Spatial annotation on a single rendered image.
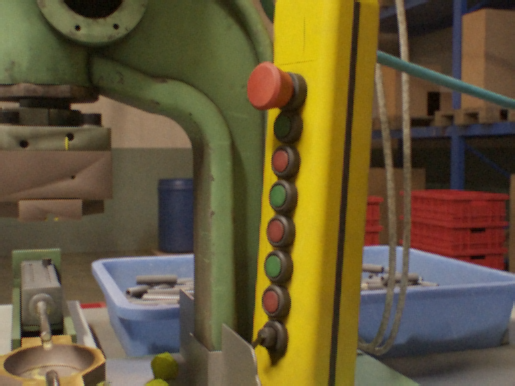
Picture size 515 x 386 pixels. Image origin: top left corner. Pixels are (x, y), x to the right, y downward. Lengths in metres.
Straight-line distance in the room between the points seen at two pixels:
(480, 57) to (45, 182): 6.43
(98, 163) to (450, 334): 0.61
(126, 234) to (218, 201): 8.36
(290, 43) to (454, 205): 3.74
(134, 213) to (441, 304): 8.09
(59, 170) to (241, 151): 0.18
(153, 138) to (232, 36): 8.34
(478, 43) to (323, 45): 6.33
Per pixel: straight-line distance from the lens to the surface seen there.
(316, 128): 0.58
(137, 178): 8.94
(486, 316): 1.03
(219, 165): 0.61
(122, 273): 1.19
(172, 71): 0.62
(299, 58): 0.61
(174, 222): 7.56
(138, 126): 8.94
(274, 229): 0.59
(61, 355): 0.70
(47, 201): 0.54
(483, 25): 6.88
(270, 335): 0.60
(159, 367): 0.72
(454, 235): 4.34
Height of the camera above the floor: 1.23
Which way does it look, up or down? 3 degrees down
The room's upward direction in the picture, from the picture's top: straight up
